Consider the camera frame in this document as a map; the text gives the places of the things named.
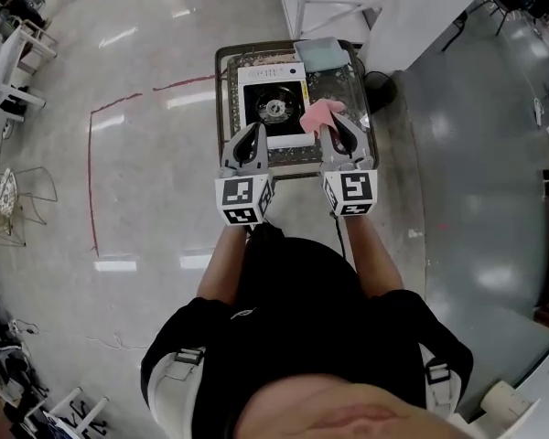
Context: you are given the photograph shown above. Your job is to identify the person's left forearm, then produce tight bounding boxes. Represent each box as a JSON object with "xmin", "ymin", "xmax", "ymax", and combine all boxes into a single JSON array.
[{"xmin": 195, "ymin": 223, "xmax": 252, "ymax": 306}]

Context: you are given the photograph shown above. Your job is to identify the wire frame chair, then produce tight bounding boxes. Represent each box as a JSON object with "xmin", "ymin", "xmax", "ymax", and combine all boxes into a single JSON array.
[{"xmin": 0, "ymin": 166, "xmax": 59, "ymax": 250}]

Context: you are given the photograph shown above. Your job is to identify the white table frame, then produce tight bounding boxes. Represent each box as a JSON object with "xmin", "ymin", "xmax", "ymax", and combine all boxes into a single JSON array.
[{"xmin": 21, "ymin": 385, "xmax": 112, "ymax": 439}]

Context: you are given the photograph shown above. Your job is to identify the person's right forearm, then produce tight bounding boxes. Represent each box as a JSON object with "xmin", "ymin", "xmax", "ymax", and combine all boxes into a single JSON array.
[{"xmin": 344, "ymin": 214, "xmax": 405, "ymax": 300}]

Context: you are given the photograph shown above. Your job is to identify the pink cloth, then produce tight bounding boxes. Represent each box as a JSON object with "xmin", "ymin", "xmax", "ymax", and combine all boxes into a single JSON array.
[{"xmin": 299, "ymin": 99, "xmax": 345, "ymax": 135}]

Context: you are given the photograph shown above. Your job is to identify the person's chin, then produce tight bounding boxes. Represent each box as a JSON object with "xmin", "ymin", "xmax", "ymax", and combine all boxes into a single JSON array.
[{"xmin": 223, "ymin": 372, "xmax": 468, "ymax": 439}]

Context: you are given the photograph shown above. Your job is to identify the person's black shirt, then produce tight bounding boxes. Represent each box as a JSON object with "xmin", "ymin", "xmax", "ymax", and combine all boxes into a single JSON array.
[{"xmin": 139, "ymin": 237, "xmax": 476, "ymax": 439}]

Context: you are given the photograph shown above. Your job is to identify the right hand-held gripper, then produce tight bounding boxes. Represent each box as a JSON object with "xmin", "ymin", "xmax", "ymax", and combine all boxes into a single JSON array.
[{"xmin": 318, "ymin": 109, "xmax": 380, "ymax": 220}]

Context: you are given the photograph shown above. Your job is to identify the white portable gas stove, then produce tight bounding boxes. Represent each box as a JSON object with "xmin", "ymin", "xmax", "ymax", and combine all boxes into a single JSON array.
[{"xmin": 236, "ymin": 60, "xmax": 318, "ymax": 151}]

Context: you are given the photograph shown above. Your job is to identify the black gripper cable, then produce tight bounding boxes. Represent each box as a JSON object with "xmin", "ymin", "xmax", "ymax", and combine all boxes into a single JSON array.
[{"xmin": 330, "ymin": 211, "xmax": 350, "ymax": 261}]

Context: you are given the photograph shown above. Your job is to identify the white table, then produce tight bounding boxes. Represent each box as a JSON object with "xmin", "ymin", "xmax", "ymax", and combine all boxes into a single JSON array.
[{"xmin": 0, "ymin": 24, "xmax": 59, "ymax": 123}]

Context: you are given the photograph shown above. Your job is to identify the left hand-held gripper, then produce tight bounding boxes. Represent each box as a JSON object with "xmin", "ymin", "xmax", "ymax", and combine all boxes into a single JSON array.
[{"xmin": 213, "ymin": 120, "xmax": 277, "ymax": 228}]

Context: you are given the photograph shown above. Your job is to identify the person's white harness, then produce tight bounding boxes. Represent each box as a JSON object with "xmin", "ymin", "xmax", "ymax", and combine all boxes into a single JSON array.
[{"xmin": 145, "ymin": 343, "xmax": 461, "ymax": 434}]

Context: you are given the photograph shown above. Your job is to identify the black round stand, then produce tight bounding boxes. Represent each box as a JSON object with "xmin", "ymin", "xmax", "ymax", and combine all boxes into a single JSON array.
[{"xmin": 362, "ymin": 70, "xmax": 400, "ymax": 110}]

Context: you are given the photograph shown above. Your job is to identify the pale blue rectangular tray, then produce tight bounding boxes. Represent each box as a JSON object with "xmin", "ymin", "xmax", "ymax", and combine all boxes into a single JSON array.
[{"xmin": 293, "ymin": 36, "xmax": 352, "ymax": 74}]

